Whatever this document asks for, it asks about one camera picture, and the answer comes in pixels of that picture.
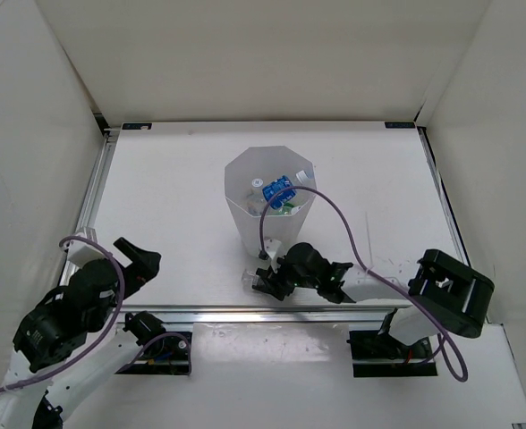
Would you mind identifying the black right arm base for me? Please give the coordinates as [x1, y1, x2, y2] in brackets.
[346, 309, 437, 378]

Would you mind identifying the green plastic soda bottle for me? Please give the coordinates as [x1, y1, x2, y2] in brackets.
[278, 202, 301, 215]

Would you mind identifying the white paper bin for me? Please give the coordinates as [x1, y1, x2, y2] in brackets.
[225, 146, 314, 257]

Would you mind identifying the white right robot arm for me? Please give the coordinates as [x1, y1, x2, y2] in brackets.
[242, 243, 495, 359]

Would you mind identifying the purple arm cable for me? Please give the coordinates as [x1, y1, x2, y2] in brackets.
[0, 235, 193, 401]
[257, 186, 469, 383]

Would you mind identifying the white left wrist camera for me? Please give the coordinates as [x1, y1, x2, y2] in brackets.
[60, 226, 104, 268]

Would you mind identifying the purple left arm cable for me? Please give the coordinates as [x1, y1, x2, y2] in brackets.
[0, 235, 193, 401]

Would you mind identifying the clear bottle white cap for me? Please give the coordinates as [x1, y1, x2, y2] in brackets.
[245, 178, 267, 216]

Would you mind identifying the clear bottle black label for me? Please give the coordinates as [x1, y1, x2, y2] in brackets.
[242, 270, 259, 290]

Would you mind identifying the clear bottle blue label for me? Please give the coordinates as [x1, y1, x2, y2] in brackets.
[262, 170, 314, 210]

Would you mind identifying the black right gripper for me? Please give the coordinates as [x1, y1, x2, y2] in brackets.
[261, 253, 319, 301]

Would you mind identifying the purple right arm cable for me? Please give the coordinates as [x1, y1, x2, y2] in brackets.
[257, 186, 469, 383]

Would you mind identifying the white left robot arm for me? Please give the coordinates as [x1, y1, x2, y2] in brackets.
[0, 234, 191, 428]

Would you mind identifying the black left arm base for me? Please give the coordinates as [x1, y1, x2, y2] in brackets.
[116, 311, 193, 376]

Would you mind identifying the aluminium table edge rail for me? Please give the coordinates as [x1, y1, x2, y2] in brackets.
[80, 122, 464, 321]

